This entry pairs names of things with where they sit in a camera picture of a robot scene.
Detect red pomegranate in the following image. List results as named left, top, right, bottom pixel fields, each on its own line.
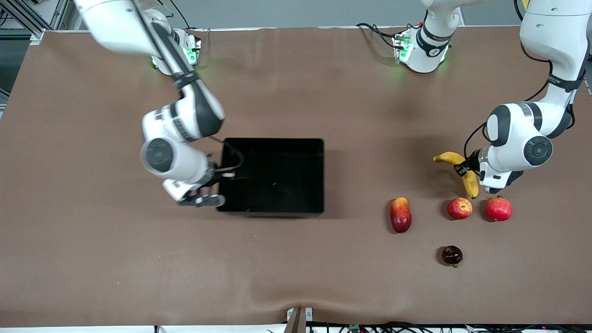
left=485, top=195, right=513, bottom=222

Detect black right base cable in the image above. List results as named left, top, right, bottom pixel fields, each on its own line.
left=162, top=0, right=191, bottom=29

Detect aluminium frame with struts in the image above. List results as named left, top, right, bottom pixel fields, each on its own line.
left=0, top=0, right=74, bottom=45

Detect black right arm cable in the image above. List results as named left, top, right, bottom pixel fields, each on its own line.
left=210, top=136, right=245, bottom=174

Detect red yellow mango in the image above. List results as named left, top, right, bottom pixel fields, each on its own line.
left=390, top=197, right=412, bottom=234

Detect black plastic box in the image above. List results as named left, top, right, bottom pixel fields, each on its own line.
left=216, top=137, right=325, bottom=218

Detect red yellow apple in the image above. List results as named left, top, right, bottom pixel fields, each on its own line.
left=447, top=197, right=473, bottom=220

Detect metal table clamp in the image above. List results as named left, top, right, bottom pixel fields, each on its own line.
left=286, top=307, right=314, bottom=333

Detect yellow banana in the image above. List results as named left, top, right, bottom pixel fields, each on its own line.
left=433, top=151, right=480, bottom=199

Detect black base cable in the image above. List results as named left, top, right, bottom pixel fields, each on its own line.
left=355, top=22, right=401, bottom=49
left=162, top=0, right=191, bottom=29

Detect black left base cable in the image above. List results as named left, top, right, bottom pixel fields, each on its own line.
left=355, top=22, right=401, bottom=49

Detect dark purple mangosteen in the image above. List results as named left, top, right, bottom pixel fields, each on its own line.
left=441, top=246, right=463, bottom=268

